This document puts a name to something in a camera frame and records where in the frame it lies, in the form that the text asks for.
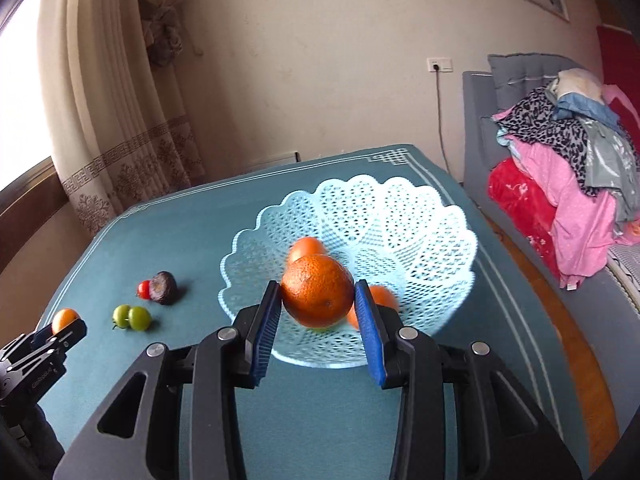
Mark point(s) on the blue garment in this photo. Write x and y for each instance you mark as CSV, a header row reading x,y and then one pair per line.
x,y
585,110

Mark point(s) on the leopard print garment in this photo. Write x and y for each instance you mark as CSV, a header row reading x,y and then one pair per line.
x,y
545,125

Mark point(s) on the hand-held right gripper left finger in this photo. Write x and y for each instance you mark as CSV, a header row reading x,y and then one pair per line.
x,y
266,327

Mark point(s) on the large orange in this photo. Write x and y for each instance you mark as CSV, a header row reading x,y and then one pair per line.
x,y
317,290

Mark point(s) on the green cherry tomato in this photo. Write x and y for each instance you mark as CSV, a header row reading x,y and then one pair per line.
x,y
120,315
140,318

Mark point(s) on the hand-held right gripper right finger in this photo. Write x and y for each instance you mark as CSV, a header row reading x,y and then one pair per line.
x,y
369,332

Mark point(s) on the curtain tassel tieback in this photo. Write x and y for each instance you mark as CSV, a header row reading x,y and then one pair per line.
x,y
160,25

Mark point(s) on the orange cherry tomato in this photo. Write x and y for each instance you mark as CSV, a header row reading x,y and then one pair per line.
x,y
62,317

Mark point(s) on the red blanket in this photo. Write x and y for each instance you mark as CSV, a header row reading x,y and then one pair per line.
x,y
520,200

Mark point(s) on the pink garment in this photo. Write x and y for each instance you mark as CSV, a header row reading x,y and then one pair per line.
x,y
580,210

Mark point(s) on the white garment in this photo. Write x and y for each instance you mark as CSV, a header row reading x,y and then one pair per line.
x,y
577,82

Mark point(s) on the red wall cloth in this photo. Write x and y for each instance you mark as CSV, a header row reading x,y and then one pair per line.
x,y
617,55

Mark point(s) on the light blue lattice basket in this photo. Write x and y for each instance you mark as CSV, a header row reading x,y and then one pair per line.
x,y
400,240

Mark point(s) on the grey green garment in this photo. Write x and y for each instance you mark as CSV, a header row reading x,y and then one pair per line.
x,y
610,160

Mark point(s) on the dark purple passion fruit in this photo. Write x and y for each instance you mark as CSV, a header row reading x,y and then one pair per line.
x,y
164,287

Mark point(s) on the wooden window sill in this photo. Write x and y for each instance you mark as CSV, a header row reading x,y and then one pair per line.
x,y
30,210

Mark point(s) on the red cherry tomato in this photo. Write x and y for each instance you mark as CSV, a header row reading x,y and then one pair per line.
x,y
143,290

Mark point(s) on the beige patterned curtain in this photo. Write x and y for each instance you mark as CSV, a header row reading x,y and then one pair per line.
x,y
110,110

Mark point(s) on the grey sofa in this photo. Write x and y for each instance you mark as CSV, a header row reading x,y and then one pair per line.
x,y
475,125

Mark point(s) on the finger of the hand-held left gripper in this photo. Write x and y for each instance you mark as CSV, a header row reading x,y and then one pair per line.
x,y
67,340
25,345

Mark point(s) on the white wall socket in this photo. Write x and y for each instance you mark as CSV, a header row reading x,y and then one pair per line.
x,y
440,64

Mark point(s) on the small orange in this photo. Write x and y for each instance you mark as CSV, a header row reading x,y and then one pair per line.
x,y
385,297
307,246

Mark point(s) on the window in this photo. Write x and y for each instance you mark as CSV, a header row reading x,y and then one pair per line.
x,y
20,85

